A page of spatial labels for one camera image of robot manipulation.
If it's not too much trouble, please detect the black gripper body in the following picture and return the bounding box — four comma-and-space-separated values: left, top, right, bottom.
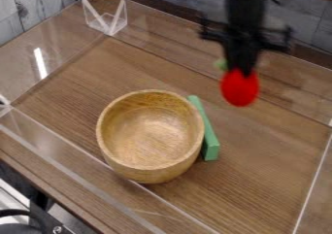
197, 16, 293, 53

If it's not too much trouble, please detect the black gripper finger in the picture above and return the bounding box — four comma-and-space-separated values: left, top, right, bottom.
244, 51, 260, 77
225, 50, 244, 71

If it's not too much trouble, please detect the red felt strawberry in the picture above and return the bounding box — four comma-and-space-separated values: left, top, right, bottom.
213, 59, 260, 107

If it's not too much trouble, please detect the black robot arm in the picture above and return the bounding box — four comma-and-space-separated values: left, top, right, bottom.
199, 0, 293, 78

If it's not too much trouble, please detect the green rectangular block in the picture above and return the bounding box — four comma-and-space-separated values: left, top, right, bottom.
188, 95, 220, 161

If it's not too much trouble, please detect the wooden bowl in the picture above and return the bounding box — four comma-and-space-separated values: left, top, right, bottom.
96, 89, 205, 184

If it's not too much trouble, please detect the clear acrylic enclosure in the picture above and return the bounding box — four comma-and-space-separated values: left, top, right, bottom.
0, 0, 332, 234

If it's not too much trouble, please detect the black metal bracket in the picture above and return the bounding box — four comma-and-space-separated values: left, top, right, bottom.
28, 201, 75, 234

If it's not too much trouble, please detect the black cable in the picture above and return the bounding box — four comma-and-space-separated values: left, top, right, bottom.
0, 208, 32, 219

